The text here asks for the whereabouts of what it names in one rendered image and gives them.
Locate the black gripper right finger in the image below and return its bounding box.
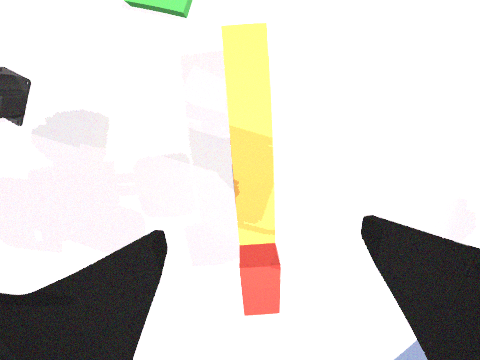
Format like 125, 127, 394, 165
360, 215, 480, 360

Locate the light green rectangular block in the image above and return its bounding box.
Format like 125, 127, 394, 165
124, 0, 193, 17

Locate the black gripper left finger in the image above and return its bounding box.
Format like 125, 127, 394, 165
0, 229, 168, 360

